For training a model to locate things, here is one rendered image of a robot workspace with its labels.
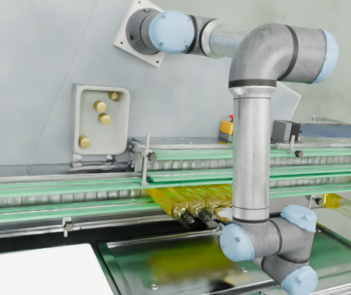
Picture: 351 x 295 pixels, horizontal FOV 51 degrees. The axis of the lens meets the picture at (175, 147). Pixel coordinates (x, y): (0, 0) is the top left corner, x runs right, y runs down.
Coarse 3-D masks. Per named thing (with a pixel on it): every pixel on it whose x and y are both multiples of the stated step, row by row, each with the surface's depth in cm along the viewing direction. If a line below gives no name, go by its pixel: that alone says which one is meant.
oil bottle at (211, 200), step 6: (192, 186) 127; (198, 186) 128; (198, 192) 122; (204, 192) 123; (210, 192) 123; (204, 198) 118; (210, 198) 118; (216, 198) 118; (210, 204) 116; (216, 204) 117; (210, 210) 116
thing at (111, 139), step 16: (80, 96) 121; (96, 96) 124; (128, 96) 121; (80, 112) 123; (96, 112) 125; (112, 112) 128; (128, 112) 123; (80, 128) 124; (96, 128) 127; (112, 128) 129; (96, 144) 128; (112, 144) 130
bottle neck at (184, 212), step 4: (184, 208) 111; (180, 212) 110; (184, 212) 109; (188, 212) 109; (180, 216) 110; (184, 216) 108; (188, 216) 107; (192, 216) 107; (184, 220) 108; (188, 220) 109; (192, 220) 108
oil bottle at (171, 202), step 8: (152, 192) 126; (160, 192) 120; (168, 192) 119; (176, 192) 120; (160, 200) 120; (168, 200) 114; (176, 200) 113; (184, 200) 114; (168, 208) 114; (176, 208) 111; (176, 216) 111
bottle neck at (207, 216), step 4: (200, 208) 113; (204, 208) 113; (196, 212) 113; (200, 212) 111; (204, 212) 110; (208, 212) 110; (200, 216) 111; (204, 216) 109; (208, 216) 111; (204, 220) 110; (208, 220) 110
